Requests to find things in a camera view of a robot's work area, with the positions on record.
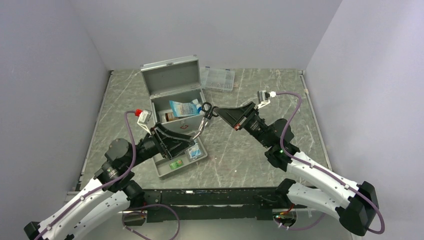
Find green wind oil box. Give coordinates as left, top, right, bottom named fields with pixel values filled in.
left=169, top=159, right=184, bottom=170

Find grey metal medicine case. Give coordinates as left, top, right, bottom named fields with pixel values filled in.
left=140, top=55, right=206, bottom=134

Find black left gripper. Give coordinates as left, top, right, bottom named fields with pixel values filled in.
left=125, top=122, right=195, bottom=168

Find alcohol wipes zip bag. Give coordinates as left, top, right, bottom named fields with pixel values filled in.
left=185, top=143, right=204, bottom=162

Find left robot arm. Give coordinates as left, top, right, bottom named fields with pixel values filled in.
left=24, top=123, right=201, bottom=240

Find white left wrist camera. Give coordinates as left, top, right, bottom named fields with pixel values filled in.
left=135, top=109, right=153, bottom=134

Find black handled scissors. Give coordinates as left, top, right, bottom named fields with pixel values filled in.
left=191, top=102, right=219, bottom=140

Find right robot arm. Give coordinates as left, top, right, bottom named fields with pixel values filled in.
left=213, top=102, right=379, bottom=237

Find grey plastic divided tray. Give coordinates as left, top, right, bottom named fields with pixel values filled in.
left=152, top=138, right=208, bottom=178

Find white blue bandage roll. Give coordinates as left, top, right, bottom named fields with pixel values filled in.
left=191, top=99, right=204, bottom=115

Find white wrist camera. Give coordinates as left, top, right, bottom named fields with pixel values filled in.
left=135, top=109, right=153, bottom=134
left=257, top=90, right=277, bottom=109

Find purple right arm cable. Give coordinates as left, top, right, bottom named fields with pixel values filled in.
left=273, top=91, right=386, bottom=235

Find blue white mask pack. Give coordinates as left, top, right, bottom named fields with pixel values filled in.
left=169, top=100, right=199, bottom=118

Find clear plastic pill organizer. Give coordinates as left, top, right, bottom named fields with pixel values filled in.
left=200, top=66, right=235, bottom=92

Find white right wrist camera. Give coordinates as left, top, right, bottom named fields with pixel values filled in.
left=257, top=90, right=277, bottom=109

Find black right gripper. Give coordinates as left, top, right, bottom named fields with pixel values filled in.
left=214, top=101, right=273, bottom=149

